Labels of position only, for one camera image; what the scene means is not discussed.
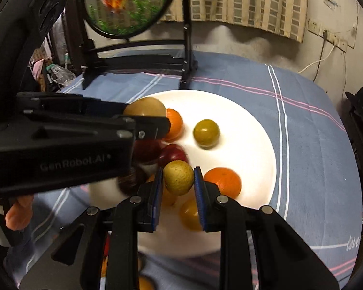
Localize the clear plastic bag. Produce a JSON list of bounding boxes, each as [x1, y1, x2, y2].
[[49, 63, 77, 86]]

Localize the red plum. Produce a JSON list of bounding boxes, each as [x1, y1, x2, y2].
[[158, 144, 189, 168], [132, 139, 163, 165]]

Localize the dark brown mangosteen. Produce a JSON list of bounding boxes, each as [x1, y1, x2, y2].
[[117, 166, 149, 196]]

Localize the person's left hand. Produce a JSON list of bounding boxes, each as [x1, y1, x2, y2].
[[5, 195, 34, 231]]

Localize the large beige fruit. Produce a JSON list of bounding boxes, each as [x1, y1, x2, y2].
[[123, 97, 167, 118]]

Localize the beige checked curtain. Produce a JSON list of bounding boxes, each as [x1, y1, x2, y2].
[[160, 0, 308, 43]]

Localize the orange tangerine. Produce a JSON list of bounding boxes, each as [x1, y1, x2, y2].
[[138, 275, 154, 290], [203, 167, 242, 200], [162, 187, 178, 206], [162, 108, 183, 142]]

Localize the white wall socket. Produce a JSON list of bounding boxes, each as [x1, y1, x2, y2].
[[308, 18, 321, 36]]

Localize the small green fruit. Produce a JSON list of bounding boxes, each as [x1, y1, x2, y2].
[[163, 160, 195, 196]]

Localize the round goldfish screen ornament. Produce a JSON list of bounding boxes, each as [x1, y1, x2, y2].
[[62, 0, 198, 90]]

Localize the white power cable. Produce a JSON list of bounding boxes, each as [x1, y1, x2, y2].
[[296, 30, 340, 74]]

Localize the blue plaid tablecloth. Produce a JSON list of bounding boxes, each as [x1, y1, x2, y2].
[[3, 50, 363, 290]]

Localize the white wall socket strip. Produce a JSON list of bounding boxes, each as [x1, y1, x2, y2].
[[321, 29, 349, 52]]

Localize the white round plate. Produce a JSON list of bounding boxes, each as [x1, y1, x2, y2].
[[88, 90, 277, 259]]

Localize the yellow citrus fruit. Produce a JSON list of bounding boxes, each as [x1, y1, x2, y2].
[[193, 119, 221, 149], [179, 198, 204, 231]]

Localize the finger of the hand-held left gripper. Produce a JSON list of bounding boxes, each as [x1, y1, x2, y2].
[[16, 92, 129, 117], [24, 110, 172, 142]]

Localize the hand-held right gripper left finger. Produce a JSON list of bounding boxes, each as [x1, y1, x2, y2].
[[50, 166, 164, 290]]

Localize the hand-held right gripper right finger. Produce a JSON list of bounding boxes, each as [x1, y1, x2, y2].
[[194, 166, 341, 290]]

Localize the black hat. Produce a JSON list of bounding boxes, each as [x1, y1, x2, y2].
[[345, 86, 363, 120]]

